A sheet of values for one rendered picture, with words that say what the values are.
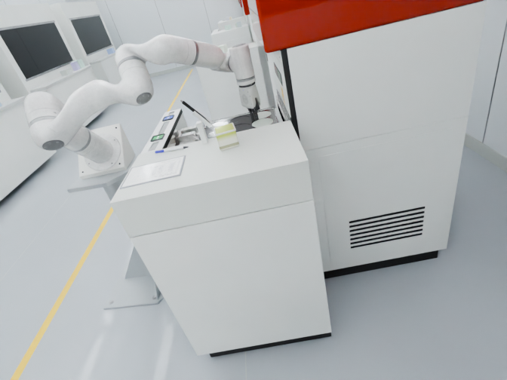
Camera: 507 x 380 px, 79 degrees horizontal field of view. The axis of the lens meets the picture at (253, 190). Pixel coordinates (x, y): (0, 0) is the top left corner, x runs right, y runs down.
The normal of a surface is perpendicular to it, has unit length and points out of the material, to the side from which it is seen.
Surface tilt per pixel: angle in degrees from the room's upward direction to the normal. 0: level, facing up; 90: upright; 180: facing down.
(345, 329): 0
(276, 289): 90
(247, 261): 90
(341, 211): 90
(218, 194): 90
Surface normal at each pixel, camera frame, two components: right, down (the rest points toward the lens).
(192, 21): 0.05, 0.53
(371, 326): -0.22, -0.82
